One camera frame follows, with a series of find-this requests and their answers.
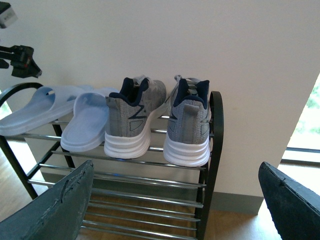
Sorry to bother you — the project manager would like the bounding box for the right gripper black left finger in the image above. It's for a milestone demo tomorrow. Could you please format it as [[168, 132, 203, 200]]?
[[0, 160, 94, 240]]

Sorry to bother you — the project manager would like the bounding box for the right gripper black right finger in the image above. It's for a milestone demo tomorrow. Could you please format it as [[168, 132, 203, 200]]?
[[258, 161, 320, 240]]

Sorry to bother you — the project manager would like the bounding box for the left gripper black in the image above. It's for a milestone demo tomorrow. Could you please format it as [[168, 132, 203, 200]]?
[[0, 45, 42, 78]]

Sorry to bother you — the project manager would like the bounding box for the light blue slide slipper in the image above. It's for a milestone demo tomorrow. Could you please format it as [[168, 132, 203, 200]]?
[[60, 87, 119, 152], [0, 85, 93, 136]]

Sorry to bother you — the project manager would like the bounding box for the grey sneaker with navy lining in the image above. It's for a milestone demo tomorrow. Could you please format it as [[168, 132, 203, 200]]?
[[163, 75, 210, 167]]

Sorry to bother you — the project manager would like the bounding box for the black metal shoe rack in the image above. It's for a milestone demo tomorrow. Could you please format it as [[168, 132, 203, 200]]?
[[0, 91, 224, 240]]

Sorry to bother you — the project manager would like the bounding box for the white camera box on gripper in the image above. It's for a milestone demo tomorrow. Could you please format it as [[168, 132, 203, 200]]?
[[0, 1, 18, 29]]

